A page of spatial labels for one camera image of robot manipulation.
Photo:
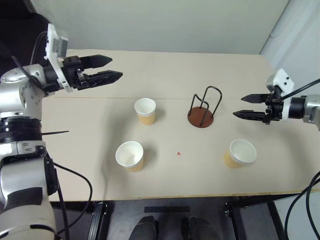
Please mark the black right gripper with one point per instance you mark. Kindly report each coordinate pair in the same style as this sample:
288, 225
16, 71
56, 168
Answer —
275, 110

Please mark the small red table mark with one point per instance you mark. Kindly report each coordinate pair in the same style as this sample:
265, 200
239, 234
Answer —
178, 153

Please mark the black tape strip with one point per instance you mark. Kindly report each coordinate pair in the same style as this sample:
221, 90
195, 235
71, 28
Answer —
167, 209

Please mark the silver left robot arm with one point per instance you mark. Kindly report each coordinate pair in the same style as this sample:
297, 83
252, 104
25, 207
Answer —
15, 100

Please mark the tan and white paper cup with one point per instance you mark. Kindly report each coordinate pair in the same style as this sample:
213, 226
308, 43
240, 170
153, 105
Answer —
128, 153
145, 118
242, 150

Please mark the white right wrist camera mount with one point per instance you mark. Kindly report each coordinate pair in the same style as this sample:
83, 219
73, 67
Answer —
282, 80

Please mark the dark rounded shape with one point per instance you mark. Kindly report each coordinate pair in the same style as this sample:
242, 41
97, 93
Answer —
145, 228
198, 228

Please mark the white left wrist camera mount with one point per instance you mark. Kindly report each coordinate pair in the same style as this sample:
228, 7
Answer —
56, 42

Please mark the black chair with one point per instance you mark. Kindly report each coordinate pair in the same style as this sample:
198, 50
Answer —
20, 30

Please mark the black table frame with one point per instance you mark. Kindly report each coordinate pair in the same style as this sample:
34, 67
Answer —
98, 220

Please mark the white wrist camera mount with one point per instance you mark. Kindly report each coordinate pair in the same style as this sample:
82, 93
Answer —
282, 80
56, 42

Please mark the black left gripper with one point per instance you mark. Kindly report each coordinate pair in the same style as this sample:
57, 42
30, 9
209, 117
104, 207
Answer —
71, 72

